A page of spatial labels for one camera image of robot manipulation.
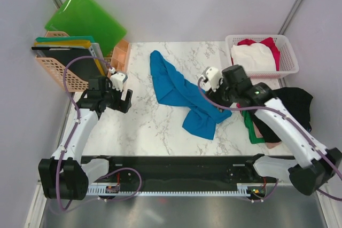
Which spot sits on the orange file rack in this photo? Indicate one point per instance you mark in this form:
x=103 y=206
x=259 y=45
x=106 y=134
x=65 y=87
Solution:
x=65 y=77

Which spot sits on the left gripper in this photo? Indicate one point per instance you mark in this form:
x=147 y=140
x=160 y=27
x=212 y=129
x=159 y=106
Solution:
x=123 y=105

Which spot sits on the blue t-shirt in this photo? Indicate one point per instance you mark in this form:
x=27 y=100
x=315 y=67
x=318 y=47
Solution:
x=172 y=89

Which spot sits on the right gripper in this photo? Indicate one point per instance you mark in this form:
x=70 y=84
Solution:
x=215 y=96

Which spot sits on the red t-shirt in basket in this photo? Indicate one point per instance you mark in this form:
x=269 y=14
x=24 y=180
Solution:
x=269 y=42

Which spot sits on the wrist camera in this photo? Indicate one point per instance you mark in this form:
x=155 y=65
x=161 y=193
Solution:
x=213 y=76
x=118 y=80

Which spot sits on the white cable duct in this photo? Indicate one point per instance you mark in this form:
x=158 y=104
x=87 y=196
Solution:
x=109 y=190

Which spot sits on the red folded t-shirt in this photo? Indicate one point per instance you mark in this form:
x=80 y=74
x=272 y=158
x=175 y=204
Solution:
x=239 y=107

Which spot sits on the black folder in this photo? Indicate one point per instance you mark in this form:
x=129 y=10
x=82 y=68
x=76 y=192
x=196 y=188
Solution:
x=78 y=60

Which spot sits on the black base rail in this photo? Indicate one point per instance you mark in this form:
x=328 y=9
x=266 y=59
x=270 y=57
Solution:
x=182 y=173

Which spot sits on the teal folder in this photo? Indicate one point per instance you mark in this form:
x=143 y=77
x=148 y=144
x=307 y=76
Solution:
x=65 y=38

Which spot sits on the black folded t-shirt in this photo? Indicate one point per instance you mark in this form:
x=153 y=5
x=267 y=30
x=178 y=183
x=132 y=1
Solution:
x=297 y=101

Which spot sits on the yellow folder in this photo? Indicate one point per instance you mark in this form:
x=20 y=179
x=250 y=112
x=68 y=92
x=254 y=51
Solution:
x=66 y=44

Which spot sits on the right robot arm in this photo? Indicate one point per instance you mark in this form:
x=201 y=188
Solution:
x=313 y=164

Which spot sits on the green plastic board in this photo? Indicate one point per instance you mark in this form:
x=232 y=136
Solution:
x=87 y=18

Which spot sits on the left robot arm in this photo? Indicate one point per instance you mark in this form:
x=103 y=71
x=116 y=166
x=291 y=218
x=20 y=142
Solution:
x=63 y=176

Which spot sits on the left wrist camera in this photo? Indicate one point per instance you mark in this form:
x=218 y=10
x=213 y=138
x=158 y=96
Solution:
x=118 y=80

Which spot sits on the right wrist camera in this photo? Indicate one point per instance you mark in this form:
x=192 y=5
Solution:
x=213 y=76

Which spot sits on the green folded t-shirt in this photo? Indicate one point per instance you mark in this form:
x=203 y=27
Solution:
x=253 y=137

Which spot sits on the pink folded t-shirt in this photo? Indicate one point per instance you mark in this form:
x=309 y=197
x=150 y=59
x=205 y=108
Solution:
x=272 y=145

